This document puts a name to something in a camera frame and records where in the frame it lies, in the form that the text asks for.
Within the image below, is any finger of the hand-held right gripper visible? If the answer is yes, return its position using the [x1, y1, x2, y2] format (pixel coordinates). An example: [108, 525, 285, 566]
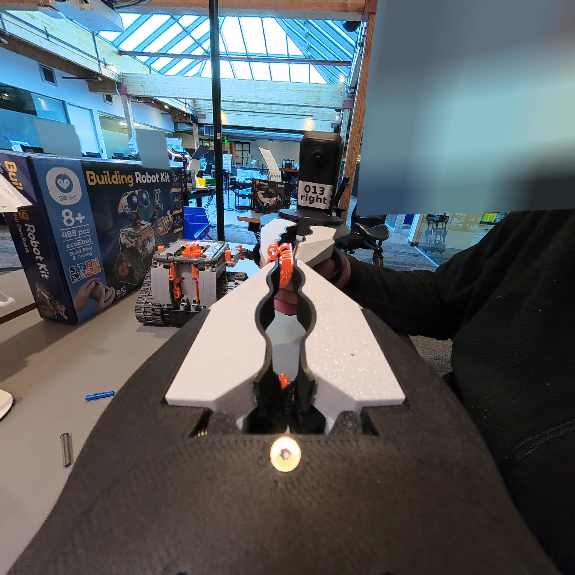
[292, 225, 337, 267]
[260, 217, 290, 269]

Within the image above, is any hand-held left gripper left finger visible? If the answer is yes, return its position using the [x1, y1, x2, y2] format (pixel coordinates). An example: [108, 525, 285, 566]
[164, 262, 280, 433]

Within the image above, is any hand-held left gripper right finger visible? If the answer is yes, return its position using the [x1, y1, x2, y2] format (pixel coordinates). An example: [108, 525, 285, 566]
[293, 261, 407, 435]

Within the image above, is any orange brick connector piece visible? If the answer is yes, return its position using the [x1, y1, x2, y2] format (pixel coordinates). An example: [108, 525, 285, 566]
[266, 240, 296, 288]

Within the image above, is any person's right forearm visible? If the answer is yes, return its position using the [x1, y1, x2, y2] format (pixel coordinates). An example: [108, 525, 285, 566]
[344, 238, 495, 341]

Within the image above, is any person's right hand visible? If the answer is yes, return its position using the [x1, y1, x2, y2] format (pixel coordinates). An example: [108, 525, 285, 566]
[273, 256, 352, 314]

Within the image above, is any black car kit box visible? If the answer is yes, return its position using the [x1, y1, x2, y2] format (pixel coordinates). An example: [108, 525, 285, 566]
[251, 178, 293, 213]

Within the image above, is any black mesh office chair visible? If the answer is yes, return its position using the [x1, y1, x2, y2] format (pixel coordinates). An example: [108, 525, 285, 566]
[348, 216, 391, 267]

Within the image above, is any blue plastic bin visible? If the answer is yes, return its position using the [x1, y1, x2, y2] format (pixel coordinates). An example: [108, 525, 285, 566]
[183, 206, 210, 243]

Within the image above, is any tracked toy robot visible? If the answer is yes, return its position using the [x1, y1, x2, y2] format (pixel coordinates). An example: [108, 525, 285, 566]
[135, 239, 261, 327]

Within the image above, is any black vertical pole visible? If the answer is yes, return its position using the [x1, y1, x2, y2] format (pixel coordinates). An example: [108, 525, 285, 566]
[208, 0, 226, 242]

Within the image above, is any robot kit box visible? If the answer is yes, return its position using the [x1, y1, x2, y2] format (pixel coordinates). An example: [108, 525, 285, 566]
[0, 150, 186, 325]

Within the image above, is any open instruction booklet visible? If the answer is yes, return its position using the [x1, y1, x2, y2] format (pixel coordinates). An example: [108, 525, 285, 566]
[0, 173, 28, 213]

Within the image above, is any wooden post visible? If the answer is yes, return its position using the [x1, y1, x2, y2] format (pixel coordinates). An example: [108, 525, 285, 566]
[339, 13, 376, 225]

